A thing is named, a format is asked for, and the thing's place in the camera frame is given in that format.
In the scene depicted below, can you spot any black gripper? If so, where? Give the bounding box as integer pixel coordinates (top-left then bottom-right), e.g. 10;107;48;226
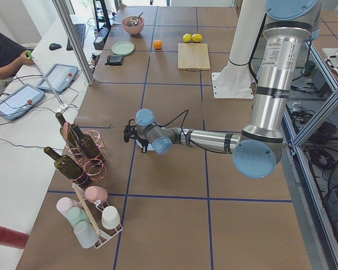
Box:
123;124;148;154

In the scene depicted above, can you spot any metal scoop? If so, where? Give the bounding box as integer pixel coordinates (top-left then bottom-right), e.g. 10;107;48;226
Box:
127;11;144;27

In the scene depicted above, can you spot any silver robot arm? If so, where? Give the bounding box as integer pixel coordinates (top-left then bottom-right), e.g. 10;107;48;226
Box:
123;1;321;178

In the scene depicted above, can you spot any light green plate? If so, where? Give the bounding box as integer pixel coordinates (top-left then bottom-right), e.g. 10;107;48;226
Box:
111;41;135;56

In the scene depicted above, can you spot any person's hand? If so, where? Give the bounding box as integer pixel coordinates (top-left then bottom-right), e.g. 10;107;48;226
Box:
19;51;34;65

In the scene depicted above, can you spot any dark wine bottle upper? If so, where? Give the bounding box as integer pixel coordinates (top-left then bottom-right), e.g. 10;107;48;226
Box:
71;123;104;161

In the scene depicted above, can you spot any dark wine bottle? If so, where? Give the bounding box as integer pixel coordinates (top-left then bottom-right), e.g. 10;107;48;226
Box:
71;123;104;161
55;112;78;149
44;146;91;188

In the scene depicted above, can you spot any pink cup on rack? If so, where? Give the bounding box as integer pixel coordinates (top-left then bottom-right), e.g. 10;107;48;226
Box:
84;186;108;203

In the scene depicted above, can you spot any dark wine bottle lower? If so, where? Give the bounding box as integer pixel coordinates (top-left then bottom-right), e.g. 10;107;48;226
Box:
44;146;91;188

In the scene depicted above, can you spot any metal reaching stick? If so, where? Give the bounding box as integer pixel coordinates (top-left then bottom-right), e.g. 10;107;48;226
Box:
25;50;69;113

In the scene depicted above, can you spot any folded grey cloth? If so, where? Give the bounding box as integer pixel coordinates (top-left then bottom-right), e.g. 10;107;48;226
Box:
105;55;124;66

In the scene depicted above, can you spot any white cup on rack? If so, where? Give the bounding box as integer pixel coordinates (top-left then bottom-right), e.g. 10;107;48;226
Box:
101;206;121;230

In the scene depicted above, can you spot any orange fruit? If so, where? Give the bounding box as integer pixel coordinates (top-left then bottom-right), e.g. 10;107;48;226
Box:
153;39;163;50

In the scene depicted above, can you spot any pale green cup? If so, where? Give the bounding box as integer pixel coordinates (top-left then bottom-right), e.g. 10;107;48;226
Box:
65;206;87;227

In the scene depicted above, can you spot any pale pink cup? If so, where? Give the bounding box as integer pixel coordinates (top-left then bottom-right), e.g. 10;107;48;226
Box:
56;197;82;217

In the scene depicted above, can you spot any far teach pendant tablet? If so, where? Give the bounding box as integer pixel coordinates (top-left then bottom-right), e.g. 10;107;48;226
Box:
46;63;78;94

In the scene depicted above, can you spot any teach pendant tablet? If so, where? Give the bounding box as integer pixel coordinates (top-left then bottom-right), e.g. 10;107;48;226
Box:
0;84;45;120
46;63;78;94

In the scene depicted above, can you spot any bamboo cutting board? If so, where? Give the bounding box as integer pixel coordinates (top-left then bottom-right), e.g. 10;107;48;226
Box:
177;43;211;70

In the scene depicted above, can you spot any light grey cup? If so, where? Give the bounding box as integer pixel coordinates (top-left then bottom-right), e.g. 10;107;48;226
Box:
74;220;99;249

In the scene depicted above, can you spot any pink bowl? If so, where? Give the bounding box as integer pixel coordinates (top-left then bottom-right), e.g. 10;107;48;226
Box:
122;16;144;35

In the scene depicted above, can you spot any lower yellow lemon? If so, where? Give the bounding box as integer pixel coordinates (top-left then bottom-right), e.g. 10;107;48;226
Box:
183;33;192;43

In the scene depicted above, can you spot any yellow lemon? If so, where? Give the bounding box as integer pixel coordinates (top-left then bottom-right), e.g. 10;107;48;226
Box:
183;33;192;43
192;33;203;43

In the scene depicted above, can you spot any upper yellow lemon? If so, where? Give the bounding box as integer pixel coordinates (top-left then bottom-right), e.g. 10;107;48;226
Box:
192;33;203;43

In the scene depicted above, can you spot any near teach pendant tablet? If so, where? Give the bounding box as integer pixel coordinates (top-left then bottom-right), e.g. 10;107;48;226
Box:
0;84;45;120

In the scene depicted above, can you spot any black keyboard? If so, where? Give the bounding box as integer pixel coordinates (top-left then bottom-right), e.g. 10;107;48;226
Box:
66;23;86;52

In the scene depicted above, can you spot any black computer mouse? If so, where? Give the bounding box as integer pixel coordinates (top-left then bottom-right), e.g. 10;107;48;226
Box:
49;43;62;51

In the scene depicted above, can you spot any red cylinder bottle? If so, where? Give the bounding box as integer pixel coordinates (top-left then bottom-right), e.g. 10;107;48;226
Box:
0;226;29;249

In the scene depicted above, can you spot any copper wire bottle rack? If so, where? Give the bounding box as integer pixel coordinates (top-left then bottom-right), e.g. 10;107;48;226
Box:
60;121;107;183

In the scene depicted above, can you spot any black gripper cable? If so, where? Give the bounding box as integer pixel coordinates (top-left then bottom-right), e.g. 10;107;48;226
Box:
127;109;203;149

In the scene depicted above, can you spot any wooden rack handle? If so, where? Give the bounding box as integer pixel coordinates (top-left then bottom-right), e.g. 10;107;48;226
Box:
72;184;101;236

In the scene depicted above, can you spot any white wire cup rack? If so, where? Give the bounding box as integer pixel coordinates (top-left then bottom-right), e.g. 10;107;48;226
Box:
72;184;123;249

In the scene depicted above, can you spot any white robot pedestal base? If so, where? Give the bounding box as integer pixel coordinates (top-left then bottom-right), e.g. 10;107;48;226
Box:
212;0;265;99

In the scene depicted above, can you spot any aluminium frame post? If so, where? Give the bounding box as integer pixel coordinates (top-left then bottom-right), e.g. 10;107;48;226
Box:
52;0;94;86

